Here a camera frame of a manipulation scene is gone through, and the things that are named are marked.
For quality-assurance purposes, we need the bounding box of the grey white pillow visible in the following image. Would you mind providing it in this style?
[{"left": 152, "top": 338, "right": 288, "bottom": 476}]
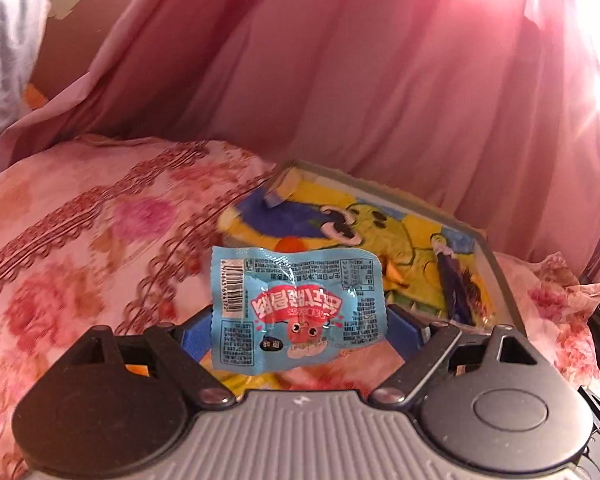
[{"left": 0, "top": 0, "right": 50, "bottom": 136}]

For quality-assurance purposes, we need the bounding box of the floral pink bedspread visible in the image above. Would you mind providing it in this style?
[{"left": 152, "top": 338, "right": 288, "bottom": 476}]
[{"left": 0, "top": 134, "right": 600, "bottom": 480}]

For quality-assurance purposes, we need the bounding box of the grey shallow cardboard box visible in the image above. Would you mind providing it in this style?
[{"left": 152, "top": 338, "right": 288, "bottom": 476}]
[{"left": 216, "top": 159, "right": 529, "bottom": 356}]

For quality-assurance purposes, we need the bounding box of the yellow cartoon drawing sheet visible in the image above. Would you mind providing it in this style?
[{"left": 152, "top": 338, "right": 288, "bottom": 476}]
[{"left": 218, "top": 167, "right": 496, "bottom": 328}]

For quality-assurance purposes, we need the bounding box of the light blue snack packet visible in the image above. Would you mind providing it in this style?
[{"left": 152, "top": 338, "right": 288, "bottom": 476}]
[{"left": 211, "top": 247, "right": 388, "bottom": 376}]

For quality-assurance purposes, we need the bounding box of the pink curtain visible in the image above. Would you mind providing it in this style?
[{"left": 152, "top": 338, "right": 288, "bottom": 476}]
[{"left": 0, "top": 0, "right": 600, "bottom": 281}]

